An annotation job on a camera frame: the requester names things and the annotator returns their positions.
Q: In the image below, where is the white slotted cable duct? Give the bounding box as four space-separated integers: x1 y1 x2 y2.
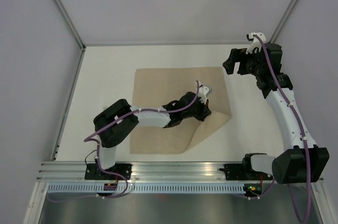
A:
47 182 245 194

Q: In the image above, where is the beige cloth napkin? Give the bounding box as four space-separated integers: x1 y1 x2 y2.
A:
130 67 232 154

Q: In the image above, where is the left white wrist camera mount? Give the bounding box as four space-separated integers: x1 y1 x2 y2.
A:
196 81 212 104

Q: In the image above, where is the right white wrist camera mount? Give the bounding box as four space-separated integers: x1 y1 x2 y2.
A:
246 32 266 54

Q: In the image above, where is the aluminium front mounting rail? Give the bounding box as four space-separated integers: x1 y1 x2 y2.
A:
35 161 228 183

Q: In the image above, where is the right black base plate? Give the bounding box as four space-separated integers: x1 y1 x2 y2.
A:
218 163 273 181

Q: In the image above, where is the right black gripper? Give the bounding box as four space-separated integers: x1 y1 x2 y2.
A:
223 46 265 77

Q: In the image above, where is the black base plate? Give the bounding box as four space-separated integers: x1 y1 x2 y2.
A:
218 163 273 181
84 163 132 181

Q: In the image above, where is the left aluminium frame post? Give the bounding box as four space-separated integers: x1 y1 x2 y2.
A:
52 0 86 51

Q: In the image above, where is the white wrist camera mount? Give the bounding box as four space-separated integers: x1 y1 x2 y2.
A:
196 81 212 104
246 32 266 54

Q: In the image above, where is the aluminium frame post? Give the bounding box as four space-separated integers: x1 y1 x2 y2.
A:
52 0 86 51
269 0 300 43

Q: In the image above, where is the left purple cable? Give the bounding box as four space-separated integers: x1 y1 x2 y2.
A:
47 80 201 203

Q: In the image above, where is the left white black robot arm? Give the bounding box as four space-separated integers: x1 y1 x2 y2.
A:
93 85 211 180

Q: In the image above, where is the left aluminium side rail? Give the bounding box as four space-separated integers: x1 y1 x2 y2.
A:
49 46 87 161

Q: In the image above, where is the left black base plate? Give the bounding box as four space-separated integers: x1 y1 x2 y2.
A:
84 163 132 181

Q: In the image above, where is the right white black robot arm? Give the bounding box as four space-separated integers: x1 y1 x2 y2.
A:
222 43 330 184

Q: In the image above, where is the right aluminium frame post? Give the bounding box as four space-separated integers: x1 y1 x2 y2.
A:
269 0 300 43

